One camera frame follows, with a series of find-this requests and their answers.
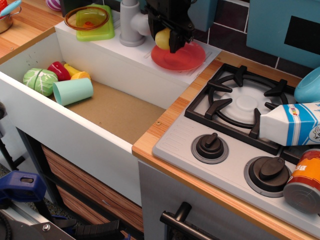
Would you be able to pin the right black stove knob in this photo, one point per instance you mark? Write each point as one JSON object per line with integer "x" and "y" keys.
{"x": 269, "y": 174}

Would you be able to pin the left black stove knob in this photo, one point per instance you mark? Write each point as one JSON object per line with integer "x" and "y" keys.
{"x": 209, "y": 146}

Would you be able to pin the orange toy can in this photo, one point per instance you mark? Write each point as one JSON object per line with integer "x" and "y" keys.
{"x": 302, "y": 190}

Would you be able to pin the white toy sink basin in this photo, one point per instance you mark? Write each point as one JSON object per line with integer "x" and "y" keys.
{"x": 130, "y": 92}

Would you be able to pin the mint green plastic cup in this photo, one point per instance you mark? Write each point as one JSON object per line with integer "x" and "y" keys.
{"x": 71, "y": 91}

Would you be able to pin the orange transparent bowl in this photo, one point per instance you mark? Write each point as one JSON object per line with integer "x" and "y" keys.
{"x": 86, "y": 18}

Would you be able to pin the grey toy faucet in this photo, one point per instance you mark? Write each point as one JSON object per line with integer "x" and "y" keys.
{"x": 134, "y": 25}

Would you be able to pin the small metal pot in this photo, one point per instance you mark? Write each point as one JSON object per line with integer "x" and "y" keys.
{"x": 6, "y": 21}

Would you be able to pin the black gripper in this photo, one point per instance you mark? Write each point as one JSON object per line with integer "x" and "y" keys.
{"x": 172, "y": 14}

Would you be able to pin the light blue bowl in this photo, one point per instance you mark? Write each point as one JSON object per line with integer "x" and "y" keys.
{"x": 308, "y": 89}

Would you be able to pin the green toy cabbage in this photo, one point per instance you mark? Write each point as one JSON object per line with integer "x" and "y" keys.
{"x": 40, "y": 80}

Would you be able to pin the yellow toy banana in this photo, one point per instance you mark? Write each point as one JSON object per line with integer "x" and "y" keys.
{"x": 72, "y": 71}

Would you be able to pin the orange toy fruit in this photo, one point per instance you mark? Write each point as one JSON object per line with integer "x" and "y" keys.
{"x": 80, "y": 75}

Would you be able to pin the yellow toy potato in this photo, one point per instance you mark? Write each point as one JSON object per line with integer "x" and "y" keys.
{"x": 162, "y": 39}

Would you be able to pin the red plastic plate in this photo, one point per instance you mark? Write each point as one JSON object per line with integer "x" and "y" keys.
{"x": 187, "y": 58}

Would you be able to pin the black oven door handle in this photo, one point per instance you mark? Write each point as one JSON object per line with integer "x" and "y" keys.
{"x": 177, "y": 221}

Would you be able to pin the red toy pepper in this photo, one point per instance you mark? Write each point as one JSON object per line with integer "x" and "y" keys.
{"x": 61, "y": 72}

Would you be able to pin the black stove grate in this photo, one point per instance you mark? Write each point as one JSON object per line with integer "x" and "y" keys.
{"x": 232, "y": 102}

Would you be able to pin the black stove knob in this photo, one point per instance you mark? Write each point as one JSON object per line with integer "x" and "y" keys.
{"x": 209, "y": 146}
{"x": 269, "y": 174}

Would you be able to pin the white blue milk carton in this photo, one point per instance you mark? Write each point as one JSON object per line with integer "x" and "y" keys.
{"x": 292, "y": 124}

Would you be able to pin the green plastic container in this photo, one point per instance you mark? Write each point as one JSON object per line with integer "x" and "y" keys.
{"x": 105, "y": 32}

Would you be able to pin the blue clamp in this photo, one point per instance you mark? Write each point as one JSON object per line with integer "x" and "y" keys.
{"x": 22, "y": 186}

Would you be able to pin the pink striped toy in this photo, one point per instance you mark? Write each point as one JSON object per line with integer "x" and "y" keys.
{"x": 54, "y": 5}

